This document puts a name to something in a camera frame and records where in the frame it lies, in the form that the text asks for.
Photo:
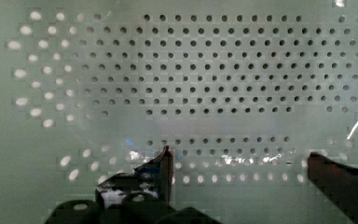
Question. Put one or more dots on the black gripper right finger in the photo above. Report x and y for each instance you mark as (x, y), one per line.
(337, 181)

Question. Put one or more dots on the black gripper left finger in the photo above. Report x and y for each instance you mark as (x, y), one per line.
(153, 177)

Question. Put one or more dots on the green oval plastic strainer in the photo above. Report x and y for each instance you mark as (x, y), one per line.
(242, 91)

